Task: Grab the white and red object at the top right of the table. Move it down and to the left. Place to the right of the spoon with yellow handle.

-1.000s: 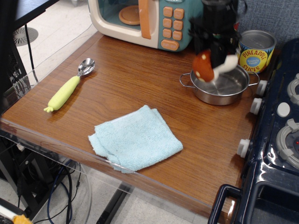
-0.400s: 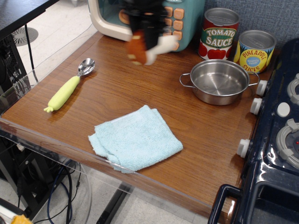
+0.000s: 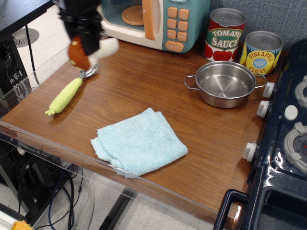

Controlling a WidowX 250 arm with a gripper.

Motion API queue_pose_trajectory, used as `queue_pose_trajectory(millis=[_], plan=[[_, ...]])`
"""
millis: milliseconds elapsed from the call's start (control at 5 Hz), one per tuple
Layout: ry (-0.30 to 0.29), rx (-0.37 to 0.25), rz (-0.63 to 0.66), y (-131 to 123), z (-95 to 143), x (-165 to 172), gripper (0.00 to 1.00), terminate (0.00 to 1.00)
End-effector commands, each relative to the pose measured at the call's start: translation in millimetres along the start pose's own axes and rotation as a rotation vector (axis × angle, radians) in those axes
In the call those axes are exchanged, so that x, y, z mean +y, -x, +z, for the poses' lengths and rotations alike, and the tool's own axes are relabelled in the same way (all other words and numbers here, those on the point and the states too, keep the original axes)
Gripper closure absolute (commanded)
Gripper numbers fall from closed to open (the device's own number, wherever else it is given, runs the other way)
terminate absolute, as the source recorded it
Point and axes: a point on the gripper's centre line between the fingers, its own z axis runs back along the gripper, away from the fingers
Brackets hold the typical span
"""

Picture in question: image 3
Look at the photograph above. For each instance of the toy microwave teal cream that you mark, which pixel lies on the toy microwave teal cream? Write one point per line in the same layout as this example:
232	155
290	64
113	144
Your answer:
169	25

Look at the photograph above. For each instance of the black table leg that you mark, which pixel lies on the black table leg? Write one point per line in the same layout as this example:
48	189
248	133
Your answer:
116	211

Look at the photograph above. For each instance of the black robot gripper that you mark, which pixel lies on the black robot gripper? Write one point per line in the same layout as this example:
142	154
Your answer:
81	17

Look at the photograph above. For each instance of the light blue folded cloth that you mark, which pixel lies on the light blue folded cloth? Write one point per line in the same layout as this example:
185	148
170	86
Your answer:
139	145

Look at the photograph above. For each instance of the yellow sponge object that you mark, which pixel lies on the yellow sponge object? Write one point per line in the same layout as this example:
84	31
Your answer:
21	225

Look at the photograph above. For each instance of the white stove knob middle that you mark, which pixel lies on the white stove knob middle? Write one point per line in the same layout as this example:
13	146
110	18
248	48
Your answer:
262	108

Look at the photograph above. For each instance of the pineapple slices can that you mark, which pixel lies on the pineapple slices can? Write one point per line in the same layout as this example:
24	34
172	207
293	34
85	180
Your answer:
261	51

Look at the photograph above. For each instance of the tomato sauce can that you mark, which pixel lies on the tomato sauce can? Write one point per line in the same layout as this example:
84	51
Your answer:
225	29

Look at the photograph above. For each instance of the white stove knob top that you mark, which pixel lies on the white stove knob top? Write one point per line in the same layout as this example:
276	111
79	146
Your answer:
268	89

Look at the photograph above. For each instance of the white stove knob bottom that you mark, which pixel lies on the white stove knob bottom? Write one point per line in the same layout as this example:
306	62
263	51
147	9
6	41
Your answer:
249	151

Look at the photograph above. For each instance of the brown white plush mushroom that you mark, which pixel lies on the brown white plush mushroom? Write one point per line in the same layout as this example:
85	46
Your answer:
81	60

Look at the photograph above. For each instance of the silver metal pot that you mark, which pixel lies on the silver metal pot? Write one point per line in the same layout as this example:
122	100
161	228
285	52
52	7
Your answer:
224	84

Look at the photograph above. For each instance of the white stove knob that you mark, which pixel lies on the white stove knob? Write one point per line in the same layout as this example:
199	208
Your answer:
249	151
262	108
268	89

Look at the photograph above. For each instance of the spoon with green handle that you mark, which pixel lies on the spoon with green handle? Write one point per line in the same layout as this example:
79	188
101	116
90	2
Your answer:
66	95

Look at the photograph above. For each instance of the dark blue toy stove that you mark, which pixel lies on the dark blue toy stove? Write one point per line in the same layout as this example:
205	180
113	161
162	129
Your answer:
277	182

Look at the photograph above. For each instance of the black side desk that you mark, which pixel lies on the black side desk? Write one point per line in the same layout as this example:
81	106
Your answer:
14	15

